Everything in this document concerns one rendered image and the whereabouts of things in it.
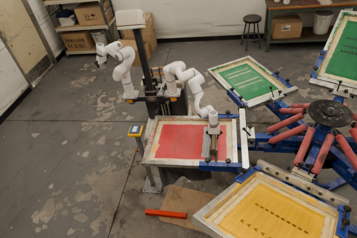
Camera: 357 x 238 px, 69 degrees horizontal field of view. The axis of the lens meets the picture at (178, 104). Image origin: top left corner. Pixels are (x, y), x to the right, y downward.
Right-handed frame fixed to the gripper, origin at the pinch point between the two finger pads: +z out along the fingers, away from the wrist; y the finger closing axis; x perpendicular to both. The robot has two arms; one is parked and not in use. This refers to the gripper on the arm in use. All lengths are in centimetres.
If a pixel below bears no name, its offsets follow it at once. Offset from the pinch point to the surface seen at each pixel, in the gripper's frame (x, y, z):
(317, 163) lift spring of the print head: 34, -72, -13
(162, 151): 12.6, 44.6, 5.8
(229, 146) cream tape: 5.6, -13.1, 5.9
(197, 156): 17.0, 13.4, 5.9
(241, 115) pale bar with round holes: -25.3, -24.4, -2.7
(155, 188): -7, 73, 100
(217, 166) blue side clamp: 29.9, -3.5, 0.5
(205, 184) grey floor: -18, 14, 101
